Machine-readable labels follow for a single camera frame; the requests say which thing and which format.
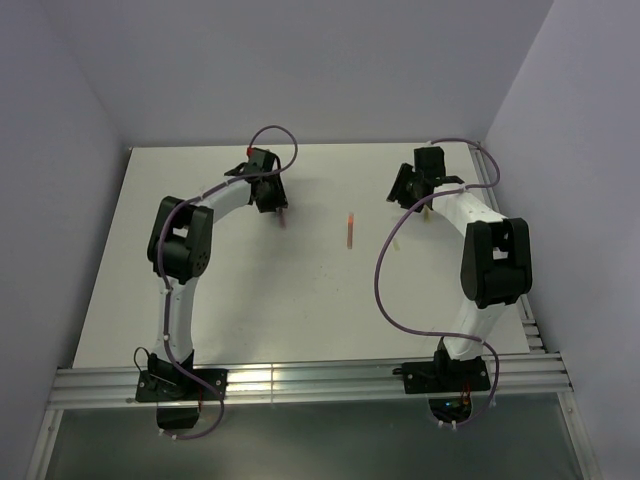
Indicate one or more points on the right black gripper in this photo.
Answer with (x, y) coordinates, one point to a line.
(406, 172)

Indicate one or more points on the red pen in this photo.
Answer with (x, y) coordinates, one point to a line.
(282, 219)

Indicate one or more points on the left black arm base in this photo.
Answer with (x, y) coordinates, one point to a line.
(179, 404)

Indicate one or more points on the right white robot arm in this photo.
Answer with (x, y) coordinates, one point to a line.
(496, 267)

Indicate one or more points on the aluminium rail frame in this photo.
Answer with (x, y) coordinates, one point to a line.
(221, 343)

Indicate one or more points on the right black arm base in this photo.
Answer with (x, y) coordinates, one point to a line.
(449, 385)

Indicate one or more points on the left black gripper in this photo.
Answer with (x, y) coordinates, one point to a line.
(278, 201)

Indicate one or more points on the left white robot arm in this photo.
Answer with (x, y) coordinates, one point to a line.
(180, 248)

